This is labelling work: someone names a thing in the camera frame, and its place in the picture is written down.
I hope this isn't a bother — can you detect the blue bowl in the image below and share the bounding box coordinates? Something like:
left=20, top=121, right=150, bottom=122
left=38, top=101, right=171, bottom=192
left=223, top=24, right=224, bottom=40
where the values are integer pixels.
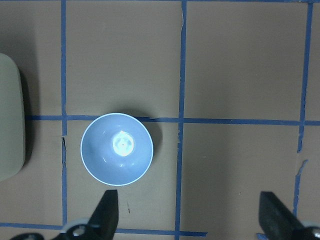
left=80, top=113, right=154, bottom=186

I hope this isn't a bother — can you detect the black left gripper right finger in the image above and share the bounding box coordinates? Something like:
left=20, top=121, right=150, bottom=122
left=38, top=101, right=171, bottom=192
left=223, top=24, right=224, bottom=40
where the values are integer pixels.
left=258, top=191, right=320, bottom=240

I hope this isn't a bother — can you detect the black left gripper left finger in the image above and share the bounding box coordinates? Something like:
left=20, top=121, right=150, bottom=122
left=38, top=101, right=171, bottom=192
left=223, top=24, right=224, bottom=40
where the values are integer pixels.
left=57, top=189, right=118, bottom=240

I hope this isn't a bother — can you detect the silver toaster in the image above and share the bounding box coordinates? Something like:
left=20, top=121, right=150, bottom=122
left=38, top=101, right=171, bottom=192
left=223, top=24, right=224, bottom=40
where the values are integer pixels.
left=0, top=53, right=26, bottom=181

